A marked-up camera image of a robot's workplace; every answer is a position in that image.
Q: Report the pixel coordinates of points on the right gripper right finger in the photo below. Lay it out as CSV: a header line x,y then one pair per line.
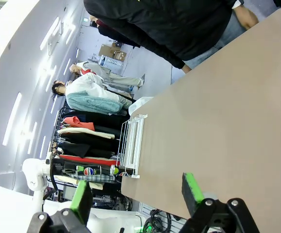
x,y
192,191

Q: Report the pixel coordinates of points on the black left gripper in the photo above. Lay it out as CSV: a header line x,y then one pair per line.
x,y
57,167

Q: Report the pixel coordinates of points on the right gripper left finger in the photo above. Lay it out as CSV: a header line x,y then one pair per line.
x,y
80,201

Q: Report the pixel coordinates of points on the black can silver lid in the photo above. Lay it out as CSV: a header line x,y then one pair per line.
x,y
114,170
89,171

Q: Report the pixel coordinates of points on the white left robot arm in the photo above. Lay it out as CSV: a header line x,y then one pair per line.
x,y
33,173

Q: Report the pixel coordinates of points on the person's right hand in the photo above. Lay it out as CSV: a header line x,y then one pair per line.
x,y
186,69

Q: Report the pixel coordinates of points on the person's left hand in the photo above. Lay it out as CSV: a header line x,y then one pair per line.
x,y
247,17

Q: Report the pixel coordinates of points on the plaid cloth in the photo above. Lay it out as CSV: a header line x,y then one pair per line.
x,y
99,178

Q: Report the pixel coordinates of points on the red garment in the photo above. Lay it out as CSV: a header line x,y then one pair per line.
x,y
89,160

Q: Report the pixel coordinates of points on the cream garment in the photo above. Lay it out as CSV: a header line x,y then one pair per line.
x,y
87,133

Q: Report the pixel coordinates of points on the orange garment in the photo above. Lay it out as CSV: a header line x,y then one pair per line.
x,y
78,122

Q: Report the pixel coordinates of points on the black clothes rack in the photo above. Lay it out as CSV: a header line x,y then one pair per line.
x,y
60,116

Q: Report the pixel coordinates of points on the Pepsi logo drink can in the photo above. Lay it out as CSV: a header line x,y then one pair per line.
x,y
124,174

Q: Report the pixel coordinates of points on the teal fleece blanket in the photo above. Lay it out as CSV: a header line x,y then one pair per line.
x,y
94,103

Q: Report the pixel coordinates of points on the woman in white jacket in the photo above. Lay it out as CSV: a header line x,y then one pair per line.
x,y
87,87

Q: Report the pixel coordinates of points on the white plastic bag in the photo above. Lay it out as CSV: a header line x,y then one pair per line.
x,y
140,103

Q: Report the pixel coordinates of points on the person with red vest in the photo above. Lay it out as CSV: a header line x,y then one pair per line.
x,y
111,77

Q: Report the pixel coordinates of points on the white blue storage crate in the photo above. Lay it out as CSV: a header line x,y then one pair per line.
x,y
110,62

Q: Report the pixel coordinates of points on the brown cardboard boxes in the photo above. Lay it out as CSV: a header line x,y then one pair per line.
x,y
111,49

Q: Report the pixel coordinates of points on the person in dark maroon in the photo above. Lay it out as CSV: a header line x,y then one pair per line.
x,y
113,32

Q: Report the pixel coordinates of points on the green exit sign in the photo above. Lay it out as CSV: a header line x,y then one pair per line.
x,y
85,20

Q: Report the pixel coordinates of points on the blue jeans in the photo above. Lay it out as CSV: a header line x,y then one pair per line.
x,y
232,31

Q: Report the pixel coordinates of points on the person in black jacket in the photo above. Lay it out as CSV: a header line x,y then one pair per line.
x,y
154,24

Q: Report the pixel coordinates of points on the white slotted base plate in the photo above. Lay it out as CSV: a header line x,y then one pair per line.
x,y
145,210

